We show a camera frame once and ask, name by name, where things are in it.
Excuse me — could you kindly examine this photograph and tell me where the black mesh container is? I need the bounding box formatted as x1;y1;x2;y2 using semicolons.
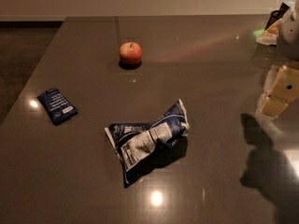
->
265;3;290;29

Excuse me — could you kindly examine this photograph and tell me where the crumpled blue chip bag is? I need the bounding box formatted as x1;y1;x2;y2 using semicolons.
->
105;99;190;186

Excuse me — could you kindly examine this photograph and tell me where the crumpled white snack wrapper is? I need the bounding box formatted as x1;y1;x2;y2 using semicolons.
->
256;19;281;46

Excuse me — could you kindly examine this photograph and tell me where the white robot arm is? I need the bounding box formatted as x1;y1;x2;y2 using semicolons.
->
257;0;299;118

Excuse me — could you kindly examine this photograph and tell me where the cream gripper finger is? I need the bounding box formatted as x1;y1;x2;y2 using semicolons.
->
258;64;299;118
263;65;280;93

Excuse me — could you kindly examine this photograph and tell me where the blue rxbar blueberry bar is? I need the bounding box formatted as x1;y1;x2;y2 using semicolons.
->
37;88;78;126

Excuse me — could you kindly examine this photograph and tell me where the red yellow apple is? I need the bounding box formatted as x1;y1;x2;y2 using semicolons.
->
119;42;142;65

